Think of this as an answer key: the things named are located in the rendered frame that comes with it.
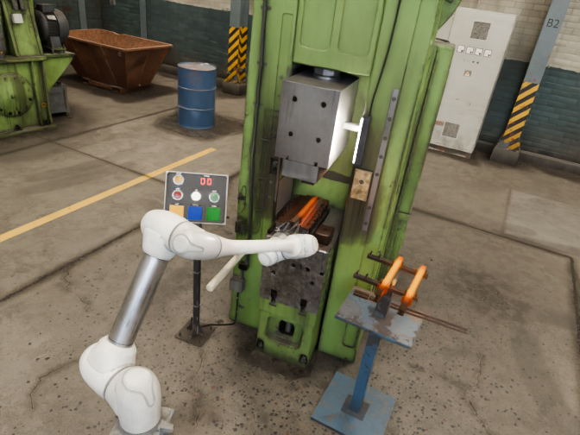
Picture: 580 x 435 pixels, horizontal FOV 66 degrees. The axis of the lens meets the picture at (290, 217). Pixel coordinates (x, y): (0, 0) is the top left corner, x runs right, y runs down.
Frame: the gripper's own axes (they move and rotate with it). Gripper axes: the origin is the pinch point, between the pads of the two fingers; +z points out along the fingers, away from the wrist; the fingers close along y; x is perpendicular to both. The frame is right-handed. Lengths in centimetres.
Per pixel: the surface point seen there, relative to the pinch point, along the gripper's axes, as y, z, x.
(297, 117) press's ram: -8, 5, 56
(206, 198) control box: -50, -9, 4
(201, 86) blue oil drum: -280, 374, -43
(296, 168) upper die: -4.6, 5.2, 28.8
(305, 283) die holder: 11.4, -1.3, -36.9
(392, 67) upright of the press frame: 32, 20, 85
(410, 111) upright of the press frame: 45, 21, 66
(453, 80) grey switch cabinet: 60, 529, 2
